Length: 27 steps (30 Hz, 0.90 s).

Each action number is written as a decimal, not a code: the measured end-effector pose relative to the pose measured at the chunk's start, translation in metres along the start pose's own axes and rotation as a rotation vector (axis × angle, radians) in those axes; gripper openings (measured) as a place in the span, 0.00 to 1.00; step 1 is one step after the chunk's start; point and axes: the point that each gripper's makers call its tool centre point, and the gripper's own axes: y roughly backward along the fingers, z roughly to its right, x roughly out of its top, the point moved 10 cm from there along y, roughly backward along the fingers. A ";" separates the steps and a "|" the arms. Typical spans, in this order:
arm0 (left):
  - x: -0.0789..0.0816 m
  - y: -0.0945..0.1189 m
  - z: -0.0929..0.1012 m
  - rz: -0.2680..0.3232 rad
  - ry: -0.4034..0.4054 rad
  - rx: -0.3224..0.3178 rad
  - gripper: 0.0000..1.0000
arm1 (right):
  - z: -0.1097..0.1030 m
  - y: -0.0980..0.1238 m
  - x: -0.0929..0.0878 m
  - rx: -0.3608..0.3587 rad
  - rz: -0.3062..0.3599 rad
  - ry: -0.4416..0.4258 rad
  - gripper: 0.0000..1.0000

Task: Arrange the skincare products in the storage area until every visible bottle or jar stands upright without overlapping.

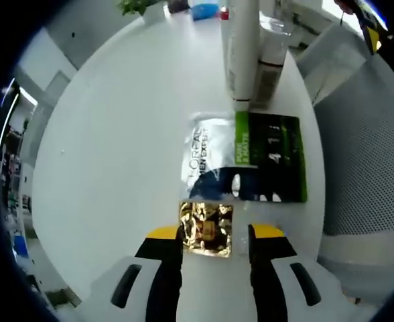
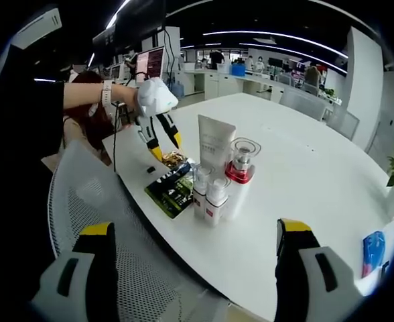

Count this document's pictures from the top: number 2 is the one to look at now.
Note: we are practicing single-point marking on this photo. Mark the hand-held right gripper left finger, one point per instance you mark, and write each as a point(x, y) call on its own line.
point(96, 268)

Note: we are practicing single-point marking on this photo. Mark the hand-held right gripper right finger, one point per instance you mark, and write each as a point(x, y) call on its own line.
point(294, 275)

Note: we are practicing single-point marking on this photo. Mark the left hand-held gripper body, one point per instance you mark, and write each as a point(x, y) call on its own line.
point(156, 97)

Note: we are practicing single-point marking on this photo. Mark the gold skincare sachet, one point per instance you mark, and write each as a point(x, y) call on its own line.
point(173, 159)

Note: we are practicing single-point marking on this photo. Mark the white skincare tube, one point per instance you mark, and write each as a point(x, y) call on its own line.
point(215, 141)

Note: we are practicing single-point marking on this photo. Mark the green black skincare sachet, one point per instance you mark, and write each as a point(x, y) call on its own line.
point(170, 194)

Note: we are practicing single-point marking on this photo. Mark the white bottle with red collar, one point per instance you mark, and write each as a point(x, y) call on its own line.
point(240, 191)

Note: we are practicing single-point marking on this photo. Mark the blue storage bin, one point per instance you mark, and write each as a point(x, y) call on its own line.
point(237, 69)

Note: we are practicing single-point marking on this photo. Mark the blue water jug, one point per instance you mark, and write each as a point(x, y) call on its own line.
point(178, 90)

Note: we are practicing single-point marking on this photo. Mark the small black cap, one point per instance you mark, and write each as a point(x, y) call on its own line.
point(150, 169)

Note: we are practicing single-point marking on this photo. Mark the background monitor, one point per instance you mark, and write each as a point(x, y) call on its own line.
point(116, 71)

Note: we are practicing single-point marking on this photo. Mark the beige wristwatch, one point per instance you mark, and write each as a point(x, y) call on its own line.
point(107, 94)

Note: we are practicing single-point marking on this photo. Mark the white background counter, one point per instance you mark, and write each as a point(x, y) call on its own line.
point(210, 84)

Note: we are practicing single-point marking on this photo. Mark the blue tissue pack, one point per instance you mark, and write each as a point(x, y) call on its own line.
point(374, 251)

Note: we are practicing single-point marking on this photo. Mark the ceiling air conditioner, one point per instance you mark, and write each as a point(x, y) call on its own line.
point(39, 28)

